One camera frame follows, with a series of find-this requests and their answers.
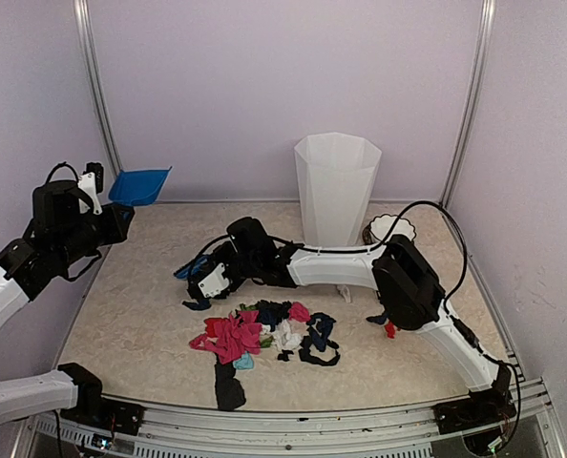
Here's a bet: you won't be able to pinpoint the left aluminium frame post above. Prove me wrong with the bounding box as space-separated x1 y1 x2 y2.
73 0 124 197

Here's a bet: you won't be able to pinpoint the blue hand brush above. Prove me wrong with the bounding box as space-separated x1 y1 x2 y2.
173 255 213 280

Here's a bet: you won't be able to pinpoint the white scalloped bowl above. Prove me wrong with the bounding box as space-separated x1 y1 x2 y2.
361 214 416 245

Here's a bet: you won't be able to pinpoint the aluminium frame post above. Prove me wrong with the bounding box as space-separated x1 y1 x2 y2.
440 0 497 208
73 0 124 197

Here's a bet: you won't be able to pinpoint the dark blue scrap left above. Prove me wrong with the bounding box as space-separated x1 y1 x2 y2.
182 299 211 311

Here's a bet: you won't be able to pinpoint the red paper scraps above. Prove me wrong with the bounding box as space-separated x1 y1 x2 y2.
384 322 396 339

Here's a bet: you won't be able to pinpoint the navy blue paper scrap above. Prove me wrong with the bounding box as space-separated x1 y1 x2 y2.
306 312 336 352

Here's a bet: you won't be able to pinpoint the front aluminium rail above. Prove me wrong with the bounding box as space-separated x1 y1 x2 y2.
20 376 567 458

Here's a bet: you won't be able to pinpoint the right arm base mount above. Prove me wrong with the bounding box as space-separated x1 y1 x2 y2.
432 362 518 434

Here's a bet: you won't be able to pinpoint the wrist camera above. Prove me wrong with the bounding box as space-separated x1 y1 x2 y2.
197 262 231 300
77 162 104 216

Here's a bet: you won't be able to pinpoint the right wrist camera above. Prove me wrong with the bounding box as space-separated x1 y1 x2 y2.
197 262 231 300

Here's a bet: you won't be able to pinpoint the translucent white waste bin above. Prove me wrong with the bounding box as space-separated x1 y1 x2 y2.
294 133 382 247

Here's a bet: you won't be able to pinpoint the light blue paper scrap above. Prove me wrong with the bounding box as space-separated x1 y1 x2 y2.
233 352 254 370

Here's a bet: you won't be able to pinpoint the black paper strip loop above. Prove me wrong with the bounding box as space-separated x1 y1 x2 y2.
296 333 341 368

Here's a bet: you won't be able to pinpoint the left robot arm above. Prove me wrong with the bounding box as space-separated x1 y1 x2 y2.
0 179 135 426

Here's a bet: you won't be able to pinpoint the white paper scrap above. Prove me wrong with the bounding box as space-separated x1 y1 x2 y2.
336 285 353 303

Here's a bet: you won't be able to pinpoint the large black paper scrap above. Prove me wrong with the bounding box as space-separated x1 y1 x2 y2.
215 360 246 411

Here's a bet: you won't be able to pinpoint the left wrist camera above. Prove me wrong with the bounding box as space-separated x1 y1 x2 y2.
77 162 104 216

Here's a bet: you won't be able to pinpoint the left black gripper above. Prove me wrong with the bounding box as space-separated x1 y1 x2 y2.
54 200 133 267

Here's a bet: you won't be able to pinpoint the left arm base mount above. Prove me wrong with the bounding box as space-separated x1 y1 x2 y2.
57 363 144 436

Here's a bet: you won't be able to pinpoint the right aluminium frame post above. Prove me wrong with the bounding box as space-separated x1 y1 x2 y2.
440 0 497 208

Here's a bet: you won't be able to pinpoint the blue plastic dustpan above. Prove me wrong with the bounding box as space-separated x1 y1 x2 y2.
108 168 172 207

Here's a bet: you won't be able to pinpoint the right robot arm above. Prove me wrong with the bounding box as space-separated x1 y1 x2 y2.
174 216 517 424

